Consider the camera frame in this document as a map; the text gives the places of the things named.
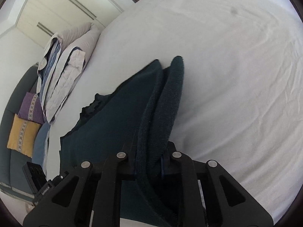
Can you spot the dark green sweater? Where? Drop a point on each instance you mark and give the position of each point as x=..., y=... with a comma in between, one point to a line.
x=106, y=127

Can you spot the grey upholstered headboard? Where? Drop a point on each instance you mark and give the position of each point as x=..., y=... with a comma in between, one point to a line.
x=11, y=92

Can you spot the purple embroidered cushion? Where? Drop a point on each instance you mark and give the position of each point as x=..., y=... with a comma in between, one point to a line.
x=30, y=108

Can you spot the yellow embroidered cushion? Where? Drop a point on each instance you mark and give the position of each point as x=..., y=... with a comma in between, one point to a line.
x=22, y=134

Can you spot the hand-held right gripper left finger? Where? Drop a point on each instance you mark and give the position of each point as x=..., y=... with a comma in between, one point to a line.
x=123, y=167

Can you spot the folded grey blue duvet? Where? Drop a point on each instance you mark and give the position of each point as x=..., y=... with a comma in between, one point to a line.
x=66, y=71

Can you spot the blue pillow with white trim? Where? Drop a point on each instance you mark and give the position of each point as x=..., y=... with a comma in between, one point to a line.
x=40, y=146

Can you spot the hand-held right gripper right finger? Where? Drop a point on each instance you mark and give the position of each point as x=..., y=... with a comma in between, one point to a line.
x=176, y=167

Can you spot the bed with white sheet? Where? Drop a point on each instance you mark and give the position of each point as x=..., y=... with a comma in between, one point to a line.
x=236, y=87

